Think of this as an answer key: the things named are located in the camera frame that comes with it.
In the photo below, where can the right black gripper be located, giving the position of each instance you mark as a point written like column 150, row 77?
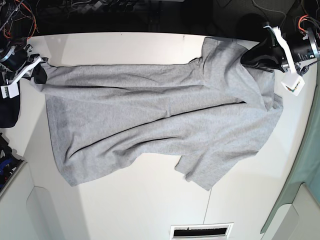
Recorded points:
column 35, row 70

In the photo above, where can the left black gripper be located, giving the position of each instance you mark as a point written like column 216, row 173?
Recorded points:
column 274, row 53

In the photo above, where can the grey t-shirt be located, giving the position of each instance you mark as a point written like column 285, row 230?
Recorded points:
column 212, row 112

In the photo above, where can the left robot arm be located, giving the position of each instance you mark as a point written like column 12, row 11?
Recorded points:
column 300, row 28

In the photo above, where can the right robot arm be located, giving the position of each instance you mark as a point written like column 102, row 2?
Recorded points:
column 18, row 24

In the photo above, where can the dark cloth pile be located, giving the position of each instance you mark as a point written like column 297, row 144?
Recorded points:
column 9, row 111

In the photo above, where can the white floor vent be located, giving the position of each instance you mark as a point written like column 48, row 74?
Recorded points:
column 219, row 231

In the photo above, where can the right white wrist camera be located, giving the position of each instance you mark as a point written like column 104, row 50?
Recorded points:
column 11, row 89

